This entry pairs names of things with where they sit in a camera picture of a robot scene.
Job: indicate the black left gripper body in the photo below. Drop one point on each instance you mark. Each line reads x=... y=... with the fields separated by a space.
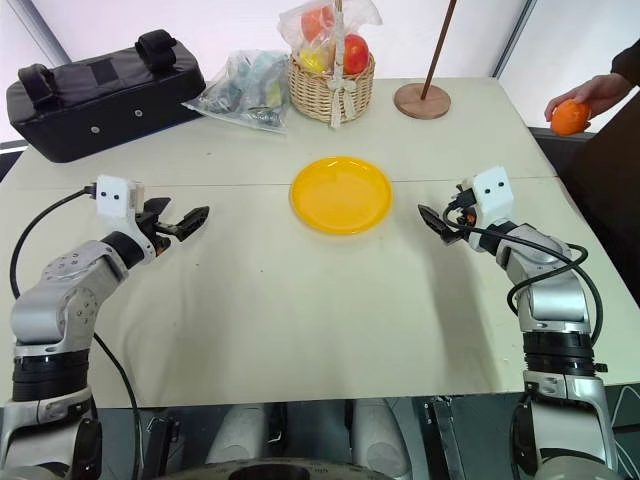
x=150 y=231

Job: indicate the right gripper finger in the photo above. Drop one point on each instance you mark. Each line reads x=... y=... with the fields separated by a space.
x=437 y=223
x=456 y=204

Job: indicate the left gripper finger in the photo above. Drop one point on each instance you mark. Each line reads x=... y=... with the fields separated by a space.
x=156 y=206
x=190 y=222

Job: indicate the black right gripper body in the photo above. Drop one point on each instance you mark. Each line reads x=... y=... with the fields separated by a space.
x=471 y=235

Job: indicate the orange fruit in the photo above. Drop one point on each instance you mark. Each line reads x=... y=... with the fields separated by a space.
x=570 y=119
x=316 y=24

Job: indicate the person's dark sleeved forearm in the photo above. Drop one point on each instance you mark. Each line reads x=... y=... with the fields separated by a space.
x=629 y=67

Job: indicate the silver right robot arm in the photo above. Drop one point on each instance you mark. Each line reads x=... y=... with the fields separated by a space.
x=555 y=300

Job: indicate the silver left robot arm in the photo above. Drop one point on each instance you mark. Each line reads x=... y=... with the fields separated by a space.
x=60 y=300

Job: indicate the yellow plastic plate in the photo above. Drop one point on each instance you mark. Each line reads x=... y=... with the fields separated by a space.
x=341 y=196

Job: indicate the clear plastic fruit bag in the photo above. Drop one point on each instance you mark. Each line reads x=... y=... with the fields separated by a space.
x=295 y=22

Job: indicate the orange fruit in bag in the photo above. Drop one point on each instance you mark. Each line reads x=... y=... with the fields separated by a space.
x=316 y=24

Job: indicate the person's bare hand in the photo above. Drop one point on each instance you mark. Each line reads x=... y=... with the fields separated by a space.
x=600 y=92

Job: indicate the wooden stand with round base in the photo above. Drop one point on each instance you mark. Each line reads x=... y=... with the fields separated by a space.
x=422 y=101

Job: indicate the clear bag of small items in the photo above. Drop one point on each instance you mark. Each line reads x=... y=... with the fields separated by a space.
x=245 y=87

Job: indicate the woven wicker basket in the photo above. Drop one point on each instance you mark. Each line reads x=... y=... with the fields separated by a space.
x=320 y=92

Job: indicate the red apple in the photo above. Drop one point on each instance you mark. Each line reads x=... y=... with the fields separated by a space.
x=356 y=54

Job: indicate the yellow lemon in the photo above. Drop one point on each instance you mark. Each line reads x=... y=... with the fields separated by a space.
x=312 y=60

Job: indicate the white rounded robot leg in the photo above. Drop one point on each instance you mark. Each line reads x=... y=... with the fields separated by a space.
x=237 y=432
x=380 y=435

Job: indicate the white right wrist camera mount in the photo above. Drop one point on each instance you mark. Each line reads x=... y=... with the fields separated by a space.
x=492 y=192

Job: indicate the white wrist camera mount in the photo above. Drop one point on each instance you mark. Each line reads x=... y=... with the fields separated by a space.
x=492 y=192
x=115 y=197

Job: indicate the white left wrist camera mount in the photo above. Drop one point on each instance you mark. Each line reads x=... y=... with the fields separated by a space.
x=115 y=197

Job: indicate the black metal table bracket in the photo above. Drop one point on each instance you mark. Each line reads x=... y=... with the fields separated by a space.
x=447 y=440
x=162 y=445

